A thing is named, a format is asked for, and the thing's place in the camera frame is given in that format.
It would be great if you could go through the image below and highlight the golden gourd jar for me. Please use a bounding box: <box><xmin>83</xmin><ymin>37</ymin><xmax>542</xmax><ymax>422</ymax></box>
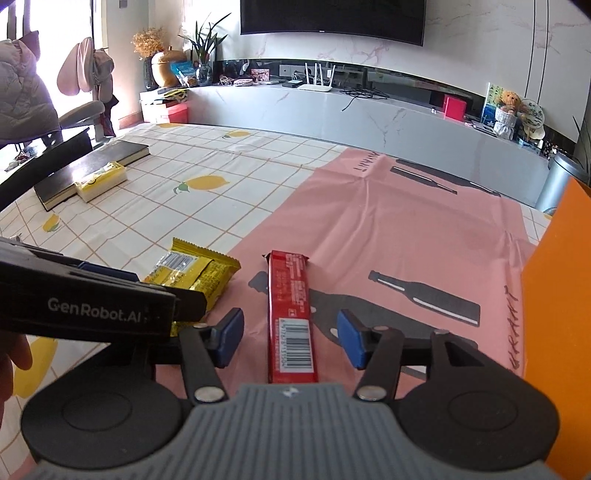
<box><xmin>151</xmin><ymin>46</ymin><xmax>186</xmax><ymax>89</ymax></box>

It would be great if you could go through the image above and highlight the pink hat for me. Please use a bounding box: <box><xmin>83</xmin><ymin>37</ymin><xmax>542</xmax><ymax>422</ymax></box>
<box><xmin>57</xmin><ymin>36</ymin><xmax>96</xmax><ymax>94</ymax></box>

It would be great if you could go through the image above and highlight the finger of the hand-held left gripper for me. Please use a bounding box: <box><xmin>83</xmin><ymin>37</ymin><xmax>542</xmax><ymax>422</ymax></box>
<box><xmin>75</xmin><ymin>260</ymin><xmax>140</xmax><ymax>284</ymax></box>
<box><xmin>173</xmin><ymin>289</ymin><xmax>207</xmax><ymax>325</ymax></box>

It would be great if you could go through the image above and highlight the green plant in glass vase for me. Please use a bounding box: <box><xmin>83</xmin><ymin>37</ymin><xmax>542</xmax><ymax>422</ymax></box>
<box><xmin>179</xmin><ymin>13</ymin><xmax>232</xmax><ymax>86</ymax></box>

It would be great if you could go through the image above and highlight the grey puffy jacket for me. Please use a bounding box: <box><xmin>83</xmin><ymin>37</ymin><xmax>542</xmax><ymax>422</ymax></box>
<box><xmin>0</xmin><ymin>39</ymin><xmax>62</xmax><ymax>145</ymax></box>

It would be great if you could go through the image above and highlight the person's left hand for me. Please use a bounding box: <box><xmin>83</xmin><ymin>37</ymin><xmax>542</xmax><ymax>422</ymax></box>
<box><xmin>0</xmin><ymin>329</ymin><xmax>34</xmax><ymax>426</ymax></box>

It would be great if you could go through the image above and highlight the dried yellow flowers vase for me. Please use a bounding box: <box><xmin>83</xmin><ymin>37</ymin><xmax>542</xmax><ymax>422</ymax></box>
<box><xmin>131</xmin><ymin>27</ymin><xmax>168</xmax><ymax>92</ymax></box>

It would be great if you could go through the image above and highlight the red cube box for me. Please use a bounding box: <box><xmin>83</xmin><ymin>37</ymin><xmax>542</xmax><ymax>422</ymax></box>
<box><xmin>442</xmin><ymin>93</ymin><xmax>467</xmax><ymax>122</ymax></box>

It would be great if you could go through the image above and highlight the white router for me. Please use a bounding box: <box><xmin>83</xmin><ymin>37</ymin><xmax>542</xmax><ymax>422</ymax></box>
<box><xmin>297</xmin><ymin>64</ymin><xmax>336</xmax><ymax>93</ymax></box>

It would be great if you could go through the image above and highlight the round painted hand fan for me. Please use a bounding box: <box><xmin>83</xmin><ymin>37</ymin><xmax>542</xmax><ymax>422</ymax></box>
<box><xmin>519</xmin><ymin>99</ymin><xmax>546</xmax><ymax>139</ymax></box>

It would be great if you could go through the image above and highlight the black chair back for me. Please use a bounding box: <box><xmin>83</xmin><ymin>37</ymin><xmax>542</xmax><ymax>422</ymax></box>
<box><xmin>0</xmin><ymin>126</ymin><xmax>94</xmax><ymax>214</ymax></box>

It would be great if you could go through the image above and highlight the red snack bar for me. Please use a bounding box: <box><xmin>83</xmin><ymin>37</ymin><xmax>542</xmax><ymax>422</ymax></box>
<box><xmin>262</xmin><ymin>250</ymin><xmax>320</xmax><ymax>385</ymax></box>

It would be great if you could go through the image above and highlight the small yellow box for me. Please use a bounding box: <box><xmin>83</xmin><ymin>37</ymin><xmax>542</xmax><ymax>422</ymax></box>
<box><xmin>74</xmin><ymin>161</ymin><xmax>129</xmax><ymax>203</ymax></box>

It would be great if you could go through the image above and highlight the grey chair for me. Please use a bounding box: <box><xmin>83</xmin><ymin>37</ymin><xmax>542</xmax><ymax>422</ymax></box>
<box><xmin>41</xmin><ymin>99</ymin><xmax>116</xmax><ymax>148</ymax></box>

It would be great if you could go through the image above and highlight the black television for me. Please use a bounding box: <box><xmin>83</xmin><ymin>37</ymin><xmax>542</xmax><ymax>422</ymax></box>
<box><xmin>239</xmin><ymin>0</ymin><xmax>426</xmax><ymax>46</ymax></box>

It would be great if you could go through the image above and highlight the blue snack bag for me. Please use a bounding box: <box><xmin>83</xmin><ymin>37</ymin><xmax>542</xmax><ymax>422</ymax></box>
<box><xmin>170</xmin><ymin>61</ymin><xmax>198</xmax><ymax>88</ymax></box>

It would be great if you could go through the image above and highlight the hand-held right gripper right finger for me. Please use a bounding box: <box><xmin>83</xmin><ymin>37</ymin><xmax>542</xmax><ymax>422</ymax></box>
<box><xmin>337</xmin><ymin>309</ymin><xmax>522</xmax><ymax>400</ymax></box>

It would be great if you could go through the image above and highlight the silver trash can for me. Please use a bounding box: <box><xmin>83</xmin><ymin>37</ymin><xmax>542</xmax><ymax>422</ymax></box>
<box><xmin>534</xmin><ymin>151</ymin><xmax>583</xmax><ymax>214</ymax></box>

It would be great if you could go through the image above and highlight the black book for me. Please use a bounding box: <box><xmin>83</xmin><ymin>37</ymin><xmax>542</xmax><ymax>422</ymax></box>
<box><xmin>33</xmin><ymin>140</ymin><xmax>151</xmax><ymax>212</ymax></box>

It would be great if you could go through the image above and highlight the orange-edged white cardboard box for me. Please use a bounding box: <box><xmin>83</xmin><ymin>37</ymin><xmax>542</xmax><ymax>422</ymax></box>
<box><xmin>520</xmin><ymin>177</ymin><xmax>591</xmax><ymax>480</ymax></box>

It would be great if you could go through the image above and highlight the small landscape painting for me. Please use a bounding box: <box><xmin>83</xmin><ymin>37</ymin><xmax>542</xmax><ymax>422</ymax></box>
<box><xmin>479</xmin><ymin>82</ymin><xmax>505</xmax><ymax>125</ymax></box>

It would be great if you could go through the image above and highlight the red gift box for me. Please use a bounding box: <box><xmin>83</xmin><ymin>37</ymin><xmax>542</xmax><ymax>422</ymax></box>
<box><xmin>154</xmin><ymin>102</ymin><xmax>189</xmax><ymax>125</ymax></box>

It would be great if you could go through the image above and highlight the white marble tv console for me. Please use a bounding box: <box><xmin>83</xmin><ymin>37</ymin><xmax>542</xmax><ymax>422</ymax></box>
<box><xmin>186</xmin><ymin>82</ymin><xmax>563</xmax><ymax>207</ymax></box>

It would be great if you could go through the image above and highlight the pink bottle-print sheet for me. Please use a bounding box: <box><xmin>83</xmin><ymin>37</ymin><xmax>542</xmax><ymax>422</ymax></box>
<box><xmin>203</xmin><ymin>147</ymin><xmax>552</xmax><ymax>402</ymax></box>

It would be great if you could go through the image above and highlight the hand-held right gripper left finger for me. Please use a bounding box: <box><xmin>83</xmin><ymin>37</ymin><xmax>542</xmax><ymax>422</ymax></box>
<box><xmin>134</xmin><ymin>308</ymin><xmax>245</xmax><ymax>404</ymax></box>

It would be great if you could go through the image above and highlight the yellow snack packet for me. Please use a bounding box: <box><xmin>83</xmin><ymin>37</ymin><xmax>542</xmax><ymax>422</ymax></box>
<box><xmin>140</xmin><ymin>237</ymin><xmax>242</xmax><ymax>339</ymax></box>

